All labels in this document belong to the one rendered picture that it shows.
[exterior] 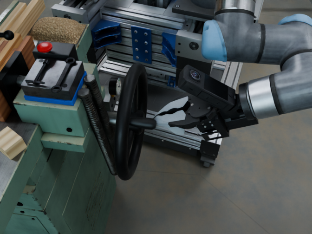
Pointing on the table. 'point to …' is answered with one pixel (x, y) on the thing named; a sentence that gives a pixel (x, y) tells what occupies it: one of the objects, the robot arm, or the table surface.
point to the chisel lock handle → (9, 35)
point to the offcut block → (11, 143)
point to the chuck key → (39, 74)
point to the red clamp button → (44, 47)
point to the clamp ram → (13, 77)
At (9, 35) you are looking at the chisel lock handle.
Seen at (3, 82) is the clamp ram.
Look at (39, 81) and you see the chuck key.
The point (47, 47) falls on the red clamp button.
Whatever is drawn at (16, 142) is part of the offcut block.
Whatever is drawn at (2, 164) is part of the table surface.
